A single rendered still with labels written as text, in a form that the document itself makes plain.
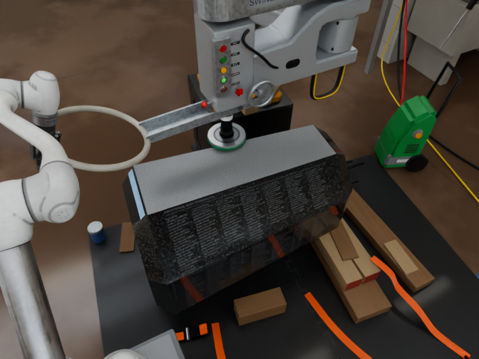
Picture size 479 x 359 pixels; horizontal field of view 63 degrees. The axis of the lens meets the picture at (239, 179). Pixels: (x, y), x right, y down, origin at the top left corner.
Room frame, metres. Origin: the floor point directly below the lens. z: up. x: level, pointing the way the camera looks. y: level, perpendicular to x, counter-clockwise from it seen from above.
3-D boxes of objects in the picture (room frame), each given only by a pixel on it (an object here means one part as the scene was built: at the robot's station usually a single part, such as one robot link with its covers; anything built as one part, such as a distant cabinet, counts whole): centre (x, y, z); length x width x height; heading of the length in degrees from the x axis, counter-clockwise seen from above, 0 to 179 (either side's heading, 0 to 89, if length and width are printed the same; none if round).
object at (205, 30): (1.69, 0.00, 1.37); 0.36 x 0.22 x 0.45; 118
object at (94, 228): (1.55, 1.00, 0.08); 0.10 x 0.10 x 0.13
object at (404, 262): (1.37, -1.09, 0.09); 0.25 x 0.10 x 0.01; 21
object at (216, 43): (1.52, 0.08, 1.42); 0.08 x 0.03 x 0.28; 118
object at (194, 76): (2.36, 0.01, 0.37); 0.66 x 0.66 x 0.74; 21
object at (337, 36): (1.97, -0.51, 1.39); 0.19 x 0.19 x 0.20
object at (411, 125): (2.41, -1.36, 0.43); 0.35 x 0.35 x 0.87; 6
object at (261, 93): (1.61, -0.09, 1.25); 0.15 x 0.10 x 0.15; 118
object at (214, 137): (1.66, 0.07, 0.91); 0.21 x 0.21 x 0.01
